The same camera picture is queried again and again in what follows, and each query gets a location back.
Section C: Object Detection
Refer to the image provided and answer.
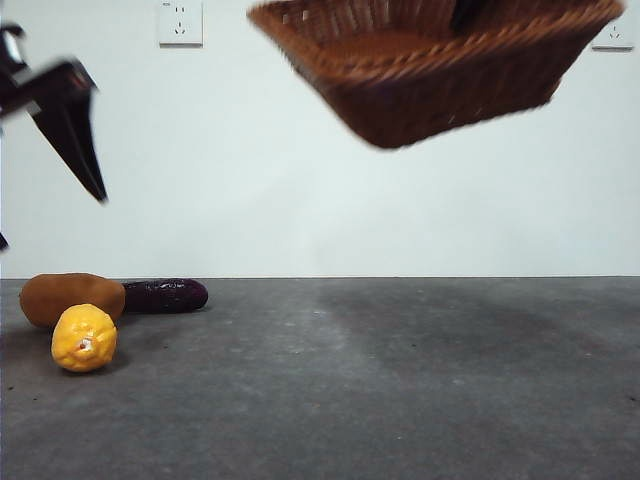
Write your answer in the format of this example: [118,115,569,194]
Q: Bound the white wall socket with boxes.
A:
[158,0,205,49]
[589,12,636,53]

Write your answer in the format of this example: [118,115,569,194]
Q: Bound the purple eggplant with green stem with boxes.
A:
[121,278,209,315]

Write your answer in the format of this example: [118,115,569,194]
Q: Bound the yellow corn cob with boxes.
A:
[51,303,119,374]

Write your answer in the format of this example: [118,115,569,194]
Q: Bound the brown potato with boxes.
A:
[19,272,127,329]

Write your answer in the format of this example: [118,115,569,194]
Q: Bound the brown wicker basket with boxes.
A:
[246,0,627,150]

